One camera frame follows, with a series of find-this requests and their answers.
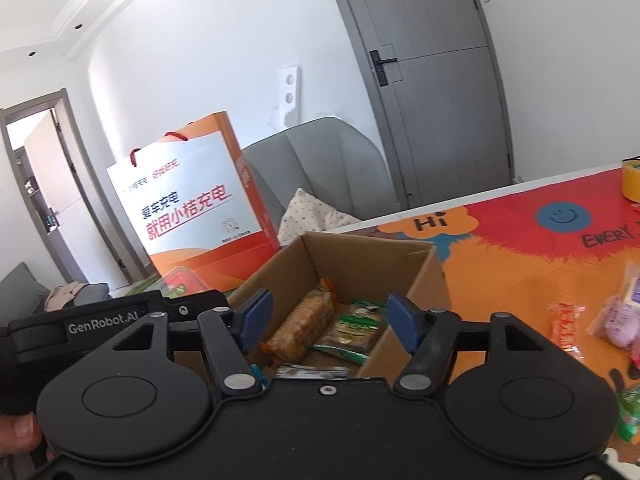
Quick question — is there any yellow tape roll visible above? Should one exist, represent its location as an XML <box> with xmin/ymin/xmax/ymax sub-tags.
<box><xmin>621</xmin><ymin>157</ymin><xmax>640</xmax><ymax>205</ymax></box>

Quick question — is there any grey door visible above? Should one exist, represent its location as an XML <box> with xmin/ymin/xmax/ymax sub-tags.
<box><xmin>320</xmin><ymin>0</ymin><xmax>516</xmax><ymax>208</ymax></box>

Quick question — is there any orange and white paper bag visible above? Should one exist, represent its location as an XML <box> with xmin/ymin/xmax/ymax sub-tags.
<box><xmin>106</xmin><ymin>111</ymin><xmax>281</xmax><ymax>281</ymax></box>

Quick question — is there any colourful cat printed table mat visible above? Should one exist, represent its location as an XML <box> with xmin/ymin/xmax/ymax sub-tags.
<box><xmin>345</xmin><ymin>162</ymin><xmax>640</xmax><ymax>480</ymax></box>

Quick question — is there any black door handle lock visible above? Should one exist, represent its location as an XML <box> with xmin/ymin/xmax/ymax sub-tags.
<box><xmin>369</xmin><ymin>49</ymin><xmax>399</xmax><ymax>86</ymax></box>

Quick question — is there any beige open door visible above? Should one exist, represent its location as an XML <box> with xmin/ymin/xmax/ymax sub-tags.
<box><xmin>24</xmin><ymin>109</ymin><xmax>103</xmax><ymax>286</ymax></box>

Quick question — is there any grey sofa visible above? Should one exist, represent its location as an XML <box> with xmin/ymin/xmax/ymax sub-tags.
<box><xmin>0</xmin><ymin>262</ymin><xmax>111</xmax><ymax>328</ymax></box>

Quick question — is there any person's left hand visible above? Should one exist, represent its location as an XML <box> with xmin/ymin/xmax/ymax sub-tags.
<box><xmin>0</xmin><ymin>412</ymin><xmax>43</xmax><ymax>461</ymax></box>

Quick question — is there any white dotted cushion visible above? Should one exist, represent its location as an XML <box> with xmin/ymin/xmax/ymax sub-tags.
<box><xmin>276</xmin><ymin>187</ymin><xmax>362</xmax><ymax>247</ymax></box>

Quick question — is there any green edged rice cracker packet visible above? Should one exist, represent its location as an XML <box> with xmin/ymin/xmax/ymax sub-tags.
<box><xmin>312</xmin><ymin>300</ymin><xmax>388</xmax><ymax>366</ymax></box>

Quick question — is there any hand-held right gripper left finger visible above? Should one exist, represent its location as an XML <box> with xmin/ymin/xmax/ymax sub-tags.
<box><xmin>97</xmin><ymin>289</ymin><xmax>275</xmax><ymax>401</ymax></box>

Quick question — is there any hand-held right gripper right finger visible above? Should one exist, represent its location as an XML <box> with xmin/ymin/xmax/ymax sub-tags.
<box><xmin>387</xmin><ymin>292</ymin><xmax>556</xmax><ymax>398</ymax></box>

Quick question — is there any small light purple bread packet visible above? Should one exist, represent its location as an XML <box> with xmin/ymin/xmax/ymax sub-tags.
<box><xmin>587</xmin><ymin>294</ymin><xmax>640</xmax><ymax>347</ymax></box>

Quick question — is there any beige clothing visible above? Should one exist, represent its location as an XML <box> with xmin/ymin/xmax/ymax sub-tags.
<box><xmin>45</xmin><ymin>282</ymin><xmax>93</xmax><ymax>311</ymax></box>

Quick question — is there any dark green snack packet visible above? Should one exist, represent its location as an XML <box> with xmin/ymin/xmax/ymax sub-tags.
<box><xmin>615</xmin><ymin>387</ymin><xmax>640</xmax><ymax>443</ymax></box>

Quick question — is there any brown cardboard box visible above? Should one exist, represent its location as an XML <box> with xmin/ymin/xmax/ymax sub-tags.
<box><xmin>227</xmin><ymin>232</ymin><xmax>453</xmax><ymax>381</ymax></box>

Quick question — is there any grey upholstered chair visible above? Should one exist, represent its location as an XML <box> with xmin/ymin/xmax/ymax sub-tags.
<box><xmin>241</xmin><ymin>116</ymin><xmax>401</xmax><ymax>248</ymax></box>

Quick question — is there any clear cracker stack packet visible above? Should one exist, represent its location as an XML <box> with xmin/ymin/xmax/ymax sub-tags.
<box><xmin>262</xmin><ymin>277</ymin><xmax>335</xmax><ymax>363</ymax></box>

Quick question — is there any white foam packing piece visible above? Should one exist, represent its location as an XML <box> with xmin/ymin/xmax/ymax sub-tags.
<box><xmin>267</xmin><ymin>65</ymin><xmax>302</xmax><ymax>131</ymax></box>

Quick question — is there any red sausage packet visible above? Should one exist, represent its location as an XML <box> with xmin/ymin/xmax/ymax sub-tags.
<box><xmin>547</xmin><ymin>302</ymin><xmax>587</xmax><ymax>363</ymax></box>

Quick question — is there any clear clamshell box with labels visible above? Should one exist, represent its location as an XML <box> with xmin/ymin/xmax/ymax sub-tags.
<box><xmin>159</xmin><ymin>266</ymin><xmax>216</xmax><ymax>295</ymax></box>

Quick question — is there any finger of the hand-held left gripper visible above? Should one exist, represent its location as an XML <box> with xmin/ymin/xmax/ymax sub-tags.
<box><xmin>162</xmin><ymin>290</ymin><xmax>230</xmax><ymax>322</ymax></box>

